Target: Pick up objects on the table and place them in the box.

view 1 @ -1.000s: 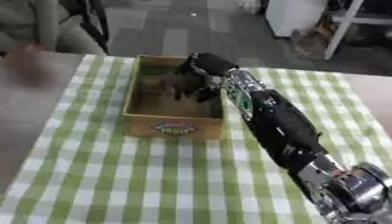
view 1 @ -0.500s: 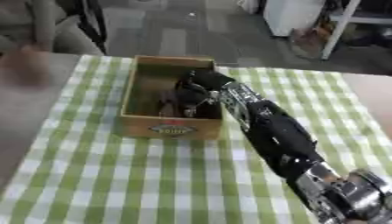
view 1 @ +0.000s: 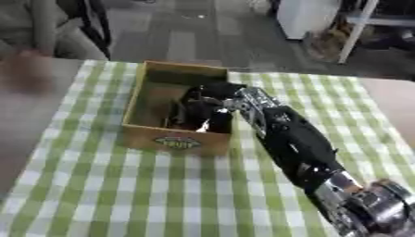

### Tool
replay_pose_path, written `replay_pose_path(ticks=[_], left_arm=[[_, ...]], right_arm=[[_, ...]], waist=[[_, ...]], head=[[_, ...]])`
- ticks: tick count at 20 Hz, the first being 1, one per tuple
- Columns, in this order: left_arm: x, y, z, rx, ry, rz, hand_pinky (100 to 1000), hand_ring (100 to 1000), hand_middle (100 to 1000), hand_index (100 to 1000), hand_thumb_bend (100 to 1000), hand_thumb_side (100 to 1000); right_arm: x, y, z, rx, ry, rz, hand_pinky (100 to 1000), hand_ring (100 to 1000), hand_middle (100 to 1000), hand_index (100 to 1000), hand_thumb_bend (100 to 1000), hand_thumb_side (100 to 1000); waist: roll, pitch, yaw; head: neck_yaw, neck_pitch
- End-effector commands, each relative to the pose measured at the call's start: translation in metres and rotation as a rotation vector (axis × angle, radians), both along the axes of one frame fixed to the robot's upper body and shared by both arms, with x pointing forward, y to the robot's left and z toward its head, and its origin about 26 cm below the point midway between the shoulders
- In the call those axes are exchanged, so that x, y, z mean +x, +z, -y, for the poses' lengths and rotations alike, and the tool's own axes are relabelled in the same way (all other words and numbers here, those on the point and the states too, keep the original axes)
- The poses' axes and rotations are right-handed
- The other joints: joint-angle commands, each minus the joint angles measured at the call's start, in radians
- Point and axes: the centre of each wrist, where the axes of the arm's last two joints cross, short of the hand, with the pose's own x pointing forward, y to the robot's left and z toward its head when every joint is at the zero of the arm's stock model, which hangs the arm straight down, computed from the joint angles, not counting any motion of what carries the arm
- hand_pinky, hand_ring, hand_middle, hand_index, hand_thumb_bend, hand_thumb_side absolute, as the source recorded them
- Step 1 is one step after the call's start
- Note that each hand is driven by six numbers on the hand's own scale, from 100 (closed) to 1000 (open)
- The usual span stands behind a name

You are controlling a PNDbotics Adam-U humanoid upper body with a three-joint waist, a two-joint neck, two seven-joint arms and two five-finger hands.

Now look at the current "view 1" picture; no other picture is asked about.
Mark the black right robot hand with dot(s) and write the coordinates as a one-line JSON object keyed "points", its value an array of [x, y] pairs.
{"points": [[202, 106]]}

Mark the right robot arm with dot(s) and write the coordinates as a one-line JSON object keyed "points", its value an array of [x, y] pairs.
{"points": [[302, 145]]}

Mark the tan cardboard box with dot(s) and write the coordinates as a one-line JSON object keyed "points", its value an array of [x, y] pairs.
{"points": [[156, 102]]}

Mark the black chair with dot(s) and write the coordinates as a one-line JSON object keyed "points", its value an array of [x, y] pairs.
{"points": [[97, 24]]}

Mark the white cabinet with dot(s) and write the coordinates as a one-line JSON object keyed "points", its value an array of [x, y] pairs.
{"points": [[302, 17]]}

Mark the person's hand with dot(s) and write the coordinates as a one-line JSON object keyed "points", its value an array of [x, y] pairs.
{"points": [[24, 72]]}

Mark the person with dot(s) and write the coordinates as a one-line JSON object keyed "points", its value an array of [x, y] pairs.
{"points": [[38, 27]]}

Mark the white metal shelf frame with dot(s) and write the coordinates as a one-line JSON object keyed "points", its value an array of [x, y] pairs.
{"points": [[359, 27]]}

